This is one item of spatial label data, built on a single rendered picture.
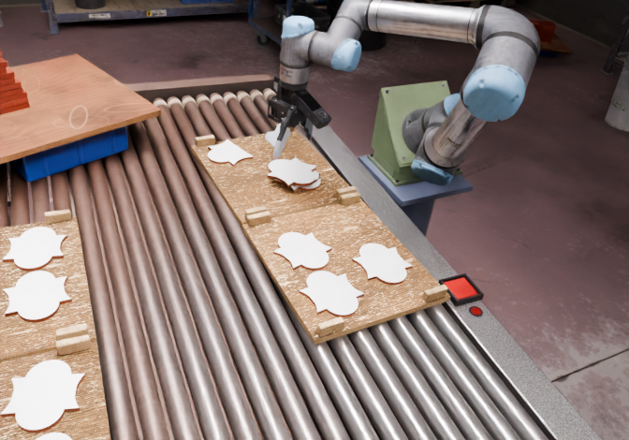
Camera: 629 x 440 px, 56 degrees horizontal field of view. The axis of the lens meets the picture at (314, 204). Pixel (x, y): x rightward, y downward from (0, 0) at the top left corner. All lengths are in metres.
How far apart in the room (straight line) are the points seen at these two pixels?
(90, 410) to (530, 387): 0.83
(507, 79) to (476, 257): 1.92
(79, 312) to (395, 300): 0.67
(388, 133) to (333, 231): 0.46
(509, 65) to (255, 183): 0.76
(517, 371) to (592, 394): 1.38
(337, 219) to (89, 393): 0.74
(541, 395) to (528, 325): 1.54
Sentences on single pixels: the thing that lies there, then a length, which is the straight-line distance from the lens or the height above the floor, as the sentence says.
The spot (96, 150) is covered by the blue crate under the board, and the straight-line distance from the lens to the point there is 1.79.
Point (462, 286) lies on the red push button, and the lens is 1.45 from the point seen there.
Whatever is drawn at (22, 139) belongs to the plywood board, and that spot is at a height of 1.04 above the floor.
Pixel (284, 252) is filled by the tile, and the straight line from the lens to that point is 1.41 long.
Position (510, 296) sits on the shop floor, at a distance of 2.94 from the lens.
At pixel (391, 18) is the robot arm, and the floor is 1.43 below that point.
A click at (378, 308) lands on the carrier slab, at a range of 1.32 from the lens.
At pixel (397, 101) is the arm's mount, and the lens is 1.86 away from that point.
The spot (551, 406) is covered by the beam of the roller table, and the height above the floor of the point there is 0.91.
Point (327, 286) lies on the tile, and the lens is 1.34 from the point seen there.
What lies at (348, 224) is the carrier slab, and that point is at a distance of 1.54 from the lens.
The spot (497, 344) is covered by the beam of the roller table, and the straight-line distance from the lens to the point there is 1.36.
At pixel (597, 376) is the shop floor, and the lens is 2.77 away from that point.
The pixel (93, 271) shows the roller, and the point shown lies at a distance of 1.43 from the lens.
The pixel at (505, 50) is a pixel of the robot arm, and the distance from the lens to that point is 1.29.
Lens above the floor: 1.85
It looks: 35 degrees down
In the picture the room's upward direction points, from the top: 7 degrees clockwise
